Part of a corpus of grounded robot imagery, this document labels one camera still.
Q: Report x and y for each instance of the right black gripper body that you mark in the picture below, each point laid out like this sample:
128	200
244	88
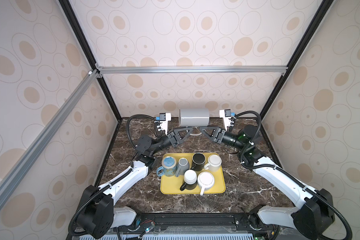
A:
229	140

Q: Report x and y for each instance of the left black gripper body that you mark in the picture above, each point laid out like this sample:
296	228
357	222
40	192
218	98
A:
167	142

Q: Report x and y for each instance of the large grey mug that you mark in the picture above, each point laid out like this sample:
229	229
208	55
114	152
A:
194	117

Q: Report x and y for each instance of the blue mug yellow inside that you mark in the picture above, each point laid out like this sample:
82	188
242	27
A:
168	167

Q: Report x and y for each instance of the small grey mug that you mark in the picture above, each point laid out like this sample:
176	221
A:
182	166

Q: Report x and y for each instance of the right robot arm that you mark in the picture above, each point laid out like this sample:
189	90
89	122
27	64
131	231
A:
313	210

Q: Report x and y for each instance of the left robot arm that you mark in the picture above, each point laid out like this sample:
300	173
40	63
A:
96	213

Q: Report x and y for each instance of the cream white mug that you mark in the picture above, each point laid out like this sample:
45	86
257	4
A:
214	163

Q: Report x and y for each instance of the black mug upside down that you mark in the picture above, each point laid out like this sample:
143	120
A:
198	162

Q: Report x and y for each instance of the black mug white base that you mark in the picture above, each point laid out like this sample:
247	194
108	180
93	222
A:
190	180

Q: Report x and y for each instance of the white mug upside down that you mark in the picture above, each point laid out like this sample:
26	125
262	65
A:
205	181

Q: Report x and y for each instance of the yellow plastic tray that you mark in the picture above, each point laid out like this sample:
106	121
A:
171	185

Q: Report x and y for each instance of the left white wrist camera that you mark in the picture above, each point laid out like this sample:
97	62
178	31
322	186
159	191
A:
162	122

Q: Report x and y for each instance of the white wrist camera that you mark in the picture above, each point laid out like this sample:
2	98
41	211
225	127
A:
228	119
162	122

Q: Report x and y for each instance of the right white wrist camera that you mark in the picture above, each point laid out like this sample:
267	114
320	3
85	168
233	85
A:
228	119

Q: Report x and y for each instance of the horizontal aluminium rail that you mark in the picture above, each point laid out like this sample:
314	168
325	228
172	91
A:
199	70

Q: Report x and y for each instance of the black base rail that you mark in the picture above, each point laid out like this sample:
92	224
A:
195	223

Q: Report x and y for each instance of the left slanted aluminium rail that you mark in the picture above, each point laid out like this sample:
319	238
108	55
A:
26	161

